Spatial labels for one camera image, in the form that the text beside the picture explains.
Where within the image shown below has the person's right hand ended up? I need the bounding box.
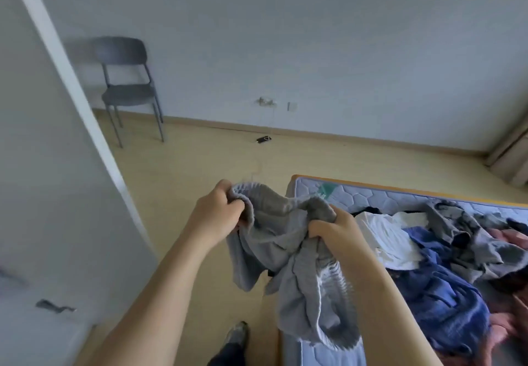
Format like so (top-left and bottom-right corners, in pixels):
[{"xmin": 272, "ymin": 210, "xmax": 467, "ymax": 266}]
[{"xmin": 306, "ymin": 204, "xmax": 369, "ymax": 269}]

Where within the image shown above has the person's left hand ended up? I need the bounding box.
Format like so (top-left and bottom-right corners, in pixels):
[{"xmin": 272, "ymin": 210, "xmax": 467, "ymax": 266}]
[{"xmin": 185, "ymin": 179, "xmax": 248, "ymax": 252}]

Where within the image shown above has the blue quilted mattress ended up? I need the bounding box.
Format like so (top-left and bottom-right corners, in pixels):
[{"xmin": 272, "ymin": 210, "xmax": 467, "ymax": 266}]
[{"xmin": 280, "ymin": 174, "xmax": 528, "ymax": 366}]

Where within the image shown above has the grey hooded garment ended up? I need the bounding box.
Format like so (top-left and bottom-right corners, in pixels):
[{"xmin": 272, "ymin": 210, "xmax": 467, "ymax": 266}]
[{"xmin": 226, "ymin": 181, "xmax": 362, "ymax": 353}]

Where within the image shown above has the blue garment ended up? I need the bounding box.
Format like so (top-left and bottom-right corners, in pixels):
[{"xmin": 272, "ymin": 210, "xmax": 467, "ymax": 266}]
[{"xmin": 386, "ymin": 225, "xmax": 493, "ymax": 357}]

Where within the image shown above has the grey printed t-shirt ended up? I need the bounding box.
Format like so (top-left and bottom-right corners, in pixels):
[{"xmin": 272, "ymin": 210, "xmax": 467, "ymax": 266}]
[{"xmin": 424, "ymin": 200, "xmax": 528, "ymax": 285}]

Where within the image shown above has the white wardrobe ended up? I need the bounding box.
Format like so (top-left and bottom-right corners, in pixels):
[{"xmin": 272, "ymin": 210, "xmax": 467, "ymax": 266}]
[{"xmin": 0, "ymin": 0, "xmax": 160, "ymax": 366}]

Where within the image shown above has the pink pajama shirt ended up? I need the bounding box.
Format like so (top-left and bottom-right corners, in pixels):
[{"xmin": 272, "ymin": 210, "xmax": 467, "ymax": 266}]
[{"xmin": 492, "ymin": 226, "xmax": 528, "ymax": 253}]

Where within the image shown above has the pink red garment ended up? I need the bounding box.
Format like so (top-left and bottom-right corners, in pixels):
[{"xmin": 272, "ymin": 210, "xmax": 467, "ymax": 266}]
[{"xmin": 436, "ymin": 286, "xmax": 528, "ymax": 366}]

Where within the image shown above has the person's left forearm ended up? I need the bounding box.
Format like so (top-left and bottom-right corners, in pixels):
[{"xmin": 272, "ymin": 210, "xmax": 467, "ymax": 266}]
[{"xmin": 85, "ymin": 228, "xmax": 217, "ymax": 366}]

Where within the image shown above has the person's right forearm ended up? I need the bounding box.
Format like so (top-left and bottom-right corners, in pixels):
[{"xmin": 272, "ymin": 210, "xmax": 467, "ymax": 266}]
[{"xmin": 328, "ymin": 248, "xmax": 445, "ymax": 366}]

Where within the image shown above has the person's grey shoe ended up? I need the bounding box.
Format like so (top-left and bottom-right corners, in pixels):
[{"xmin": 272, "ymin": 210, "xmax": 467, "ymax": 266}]
[{"xmin": 223, "ymin": 319, "xmax": 251, "ymax": 350}]

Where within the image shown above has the person's dark trouser leg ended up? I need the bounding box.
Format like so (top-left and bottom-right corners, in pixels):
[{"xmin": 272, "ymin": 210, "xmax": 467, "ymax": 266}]
[{"xmin": 205, "ymin": 342, "xmax": 248, "ymax": 366}]

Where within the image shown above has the grey chair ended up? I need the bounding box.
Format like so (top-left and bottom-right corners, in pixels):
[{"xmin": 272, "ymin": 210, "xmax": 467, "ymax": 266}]
[{"xmin": 91, "ymin": 35, "xmax": 167, "ymax": 149}]

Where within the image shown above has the metal door hinge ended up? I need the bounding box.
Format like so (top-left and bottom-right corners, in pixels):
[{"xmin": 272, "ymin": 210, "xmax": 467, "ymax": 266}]
[{"xmin": 34, "ymin": 297, "xmax": 76, "ymax": 315}]

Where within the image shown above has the patterned curtain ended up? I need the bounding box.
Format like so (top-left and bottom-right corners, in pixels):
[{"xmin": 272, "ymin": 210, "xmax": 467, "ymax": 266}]
[{"xmin": 484, "ymin": 113, "xmax": 528, "ymax": 188}]

